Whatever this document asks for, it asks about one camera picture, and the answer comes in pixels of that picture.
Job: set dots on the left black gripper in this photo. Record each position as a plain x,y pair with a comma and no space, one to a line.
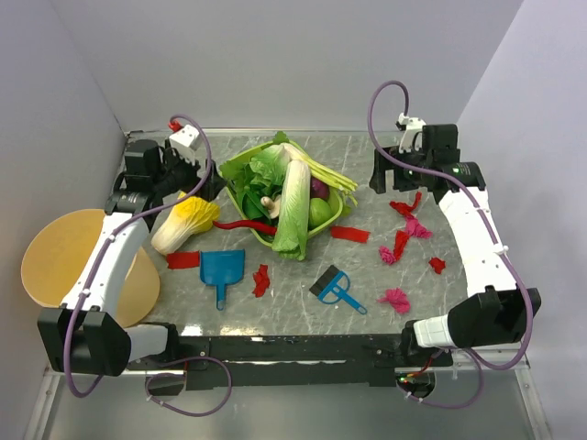
212,185

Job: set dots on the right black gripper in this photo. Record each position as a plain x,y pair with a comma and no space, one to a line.
378,181

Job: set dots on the blue dustpan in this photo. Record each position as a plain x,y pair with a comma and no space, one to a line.
221,269

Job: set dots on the blue hand brush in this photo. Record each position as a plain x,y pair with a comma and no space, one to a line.
333,287

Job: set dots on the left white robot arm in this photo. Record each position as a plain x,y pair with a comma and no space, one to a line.
82,335

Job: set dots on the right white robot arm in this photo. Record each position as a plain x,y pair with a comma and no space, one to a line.
495,322

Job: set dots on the red paper scrap top right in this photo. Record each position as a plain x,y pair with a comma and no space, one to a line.
407,209

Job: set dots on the yellow napa cabbage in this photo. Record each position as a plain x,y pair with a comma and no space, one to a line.
192,216

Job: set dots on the green plastic basket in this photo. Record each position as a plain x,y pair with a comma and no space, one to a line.
335,200

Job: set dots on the green leafy lettuce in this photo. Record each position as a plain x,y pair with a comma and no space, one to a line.
256,173

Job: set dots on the pink paper scrap upper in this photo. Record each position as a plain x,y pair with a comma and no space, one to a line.
414,229

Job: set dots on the pink paper scrap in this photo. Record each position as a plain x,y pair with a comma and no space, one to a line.
397,299
386,255
414,229

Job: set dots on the red paper strip vertical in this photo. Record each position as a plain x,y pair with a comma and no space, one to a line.
401,239

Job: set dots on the beige mushroom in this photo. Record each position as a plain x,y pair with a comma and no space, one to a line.
272,206

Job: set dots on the red paper strip right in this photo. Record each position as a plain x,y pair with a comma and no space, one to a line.
350,234

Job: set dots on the red paper strip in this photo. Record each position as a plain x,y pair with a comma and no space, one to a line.
350,234
183,260

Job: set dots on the red chili pepper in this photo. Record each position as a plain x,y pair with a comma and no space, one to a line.
250,224

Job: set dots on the green onion stalks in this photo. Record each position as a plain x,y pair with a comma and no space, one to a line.
330,177

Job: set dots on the pink paper scrap middle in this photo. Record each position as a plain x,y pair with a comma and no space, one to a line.
386,255

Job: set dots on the purple onion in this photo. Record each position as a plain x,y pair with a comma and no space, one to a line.
319,189

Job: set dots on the green round fruit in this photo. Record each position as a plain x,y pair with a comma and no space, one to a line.
319,213

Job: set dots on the red paper strip left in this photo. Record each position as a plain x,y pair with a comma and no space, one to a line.
183,260

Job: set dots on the long green white cabbage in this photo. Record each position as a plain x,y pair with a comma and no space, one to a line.
291,235

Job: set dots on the red crumpled paper centre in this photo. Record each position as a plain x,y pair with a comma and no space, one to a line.
262,281

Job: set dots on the pink paper scrap lower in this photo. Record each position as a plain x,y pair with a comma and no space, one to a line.
397,299

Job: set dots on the beige plastic bucket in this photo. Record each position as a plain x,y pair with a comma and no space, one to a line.
56,257

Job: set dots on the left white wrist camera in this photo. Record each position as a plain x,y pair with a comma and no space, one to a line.
184,136

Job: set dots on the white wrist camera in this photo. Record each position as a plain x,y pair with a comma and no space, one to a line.
184,136
412,129

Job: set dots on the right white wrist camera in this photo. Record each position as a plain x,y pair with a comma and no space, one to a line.
412,129

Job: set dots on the black base frame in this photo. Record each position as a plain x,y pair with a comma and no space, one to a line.
280,360

